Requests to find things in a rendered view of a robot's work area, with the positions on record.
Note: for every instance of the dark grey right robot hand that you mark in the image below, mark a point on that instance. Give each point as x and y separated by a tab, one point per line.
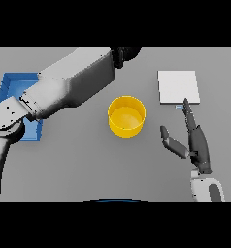
198	142

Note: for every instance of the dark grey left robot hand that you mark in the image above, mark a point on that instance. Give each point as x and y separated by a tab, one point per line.
128	53

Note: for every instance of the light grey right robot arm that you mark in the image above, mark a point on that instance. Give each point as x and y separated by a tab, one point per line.
201	189

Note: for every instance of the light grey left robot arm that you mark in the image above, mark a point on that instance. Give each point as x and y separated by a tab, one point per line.
72	80

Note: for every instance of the yellow bowl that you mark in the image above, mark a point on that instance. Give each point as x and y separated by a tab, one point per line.
126	117

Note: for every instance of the blue tray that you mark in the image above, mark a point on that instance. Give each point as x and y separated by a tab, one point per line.
14	85

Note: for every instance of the pale square measuring scale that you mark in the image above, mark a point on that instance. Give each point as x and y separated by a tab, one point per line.
178	86

